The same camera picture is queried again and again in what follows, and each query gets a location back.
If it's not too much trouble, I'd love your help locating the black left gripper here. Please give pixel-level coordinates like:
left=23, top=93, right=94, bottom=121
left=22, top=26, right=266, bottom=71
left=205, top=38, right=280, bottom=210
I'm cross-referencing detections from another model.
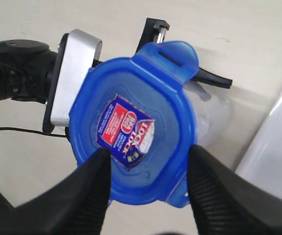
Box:
left=42, top=17, right=171, bottom=135

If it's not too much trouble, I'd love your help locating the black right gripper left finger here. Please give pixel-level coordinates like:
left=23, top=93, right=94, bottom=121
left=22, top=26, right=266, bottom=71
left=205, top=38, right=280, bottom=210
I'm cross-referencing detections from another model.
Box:
left=0, top=149, right=111, bottom=235

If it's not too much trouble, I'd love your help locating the white rectangular plastic tray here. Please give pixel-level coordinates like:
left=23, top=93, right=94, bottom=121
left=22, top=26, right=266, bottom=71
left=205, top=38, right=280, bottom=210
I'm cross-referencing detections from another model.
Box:
left=236, top=92, right=282, bottom=199

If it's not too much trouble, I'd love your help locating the blue plastic lid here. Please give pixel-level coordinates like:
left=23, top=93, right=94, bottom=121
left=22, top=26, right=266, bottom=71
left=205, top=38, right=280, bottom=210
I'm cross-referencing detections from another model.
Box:
left=69, top=41, right=199, bottom=208

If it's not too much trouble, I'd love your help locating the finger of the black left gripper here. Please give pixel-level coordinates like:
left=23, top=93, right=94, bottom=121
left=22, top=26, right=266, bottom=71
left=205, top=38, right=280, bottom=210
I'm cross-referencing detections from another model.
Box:
left=192, top=68, right=233, bottom=89

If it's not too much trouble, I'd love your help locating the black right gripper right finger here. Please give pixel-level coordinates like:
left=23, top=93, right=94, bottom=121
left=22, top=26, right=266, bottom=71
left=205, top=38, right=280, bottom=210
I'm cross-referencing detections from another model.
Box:
left=187, top=145, right=282, bottom=235

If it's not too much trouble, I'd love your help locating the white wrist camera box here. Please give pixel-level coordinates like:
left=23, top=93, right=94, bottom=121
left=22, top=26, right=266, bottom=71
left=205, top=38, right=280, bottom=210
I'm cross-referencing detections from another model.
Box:
left=49, top=29, right=103, bottom=127

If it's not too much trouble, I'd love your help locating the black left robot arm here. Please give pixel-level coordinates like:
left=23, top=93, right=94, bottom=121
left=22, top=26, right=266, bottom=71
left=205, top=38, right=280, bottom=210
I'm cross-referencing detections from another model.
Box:
left=0, top=33, right=69, bottom=137

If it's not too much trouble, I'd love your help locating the black cable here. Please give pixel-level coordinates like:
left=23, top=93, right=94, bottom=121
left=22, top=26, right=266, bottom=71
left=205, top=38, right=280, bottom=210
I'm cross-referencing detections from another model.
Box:
left=0, top=126, right=68, bottom=138

